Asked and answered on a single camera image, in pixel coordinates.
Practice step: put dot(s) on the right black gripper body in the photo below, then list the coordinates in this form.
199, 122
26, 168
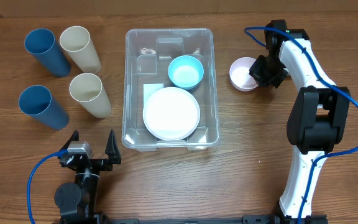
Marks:
269, 70

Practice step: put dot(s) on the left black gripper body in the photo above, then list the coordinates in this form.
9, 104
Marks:
99, 163

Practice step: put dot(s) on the light blue bowl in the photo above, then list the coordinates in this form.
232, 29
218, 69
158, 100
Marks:
185, 72

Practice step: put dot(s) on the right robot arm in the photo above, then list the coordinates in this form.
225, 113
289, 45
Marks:
316, 122

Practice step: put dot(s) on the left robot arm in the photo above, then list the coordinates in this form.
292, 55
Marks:
77, 200

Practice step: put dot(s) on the blue cup upper left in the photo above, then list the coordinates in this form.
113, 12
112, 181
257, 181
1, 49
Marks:
42, 44

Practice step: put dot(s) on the white label in bin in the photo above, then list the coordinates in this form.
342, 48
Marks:
149, 89

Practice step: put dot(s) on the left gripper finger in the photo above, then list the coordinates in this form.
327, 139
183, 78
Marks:
112, 150
74, 137

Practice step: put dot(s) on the pink plate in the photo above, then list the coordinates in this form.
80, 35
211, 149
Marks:
171, 114

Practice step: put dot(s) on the blue cup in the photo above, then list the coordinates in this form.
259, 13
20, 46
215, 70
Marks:
37, 102
42, 44

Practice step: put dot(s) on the beige cup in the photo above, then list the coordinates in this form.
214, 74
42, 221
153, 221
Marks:
88, 90
77, 43

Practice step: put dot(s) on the blue cup lower left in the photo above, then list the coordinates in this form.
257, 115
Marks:
37, 102

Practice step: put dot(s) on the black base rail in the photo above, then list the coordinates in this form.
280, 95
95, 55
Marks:
246, 219

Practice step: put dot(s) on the clear plastic storage bin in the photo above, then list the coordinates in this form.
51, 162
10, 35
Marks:
148, 55

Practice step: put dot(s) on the pink bowl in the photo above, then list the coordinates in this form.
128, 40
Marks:
240, 76

